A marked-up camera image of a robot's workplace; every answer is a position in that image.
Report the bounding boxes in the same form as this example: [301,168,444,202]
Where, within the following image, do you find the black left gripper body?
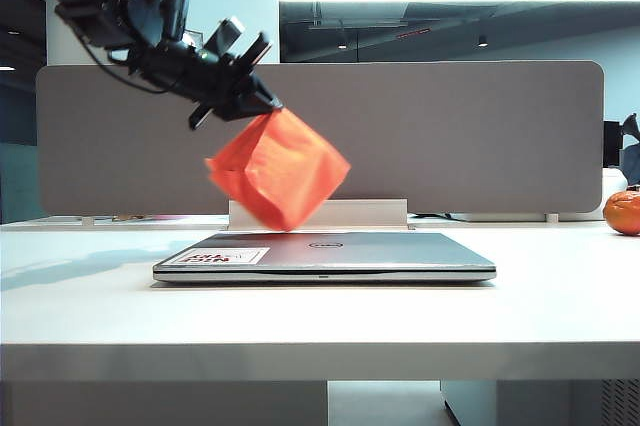
[127,32,274,132]

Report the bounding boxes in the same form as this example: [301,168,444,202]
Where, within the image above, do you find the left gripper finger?
[219,94,277,123]
[244,73,286,112]

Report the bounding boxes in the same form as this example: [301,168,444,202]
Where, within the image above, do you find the orange microfibre rag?
[204,106,352,234]

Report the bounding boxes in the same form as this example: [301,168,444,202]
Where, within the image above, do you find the red white laptop sticker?
[164,247,272,268]

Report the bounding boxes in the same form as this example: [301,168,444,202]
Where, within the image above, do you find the grey Dell laptop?
[152,230,497,285]

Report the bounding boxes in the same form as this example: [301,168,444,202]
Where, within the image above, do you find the grey fabric desk divider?
[35,60,607,218]

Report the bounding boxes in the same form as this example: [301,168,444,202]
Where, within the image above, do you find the white desk support panel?
[0,379,329,426]

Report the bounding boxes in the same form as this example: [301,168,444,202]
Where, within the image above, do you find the black computer monitor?
[602,120,622,170]

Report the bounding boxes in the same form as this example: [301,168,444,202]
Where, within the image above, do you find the dark blue office chair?
[618,113,640,186]

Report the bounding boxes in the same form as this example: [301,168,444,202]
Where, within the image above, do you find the orange mandarin fruit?
[602,188,640,237]

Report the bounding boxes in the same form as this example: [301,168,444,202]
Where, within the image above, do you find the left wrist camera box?
[203,17,248,65]

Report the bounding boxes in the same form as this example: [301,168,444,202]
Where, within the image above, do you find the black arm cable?
[78,30,174,96]

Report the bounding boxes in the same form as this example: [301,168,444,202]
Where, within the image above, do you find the white pedestal cabinet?
[439,378,640,426]

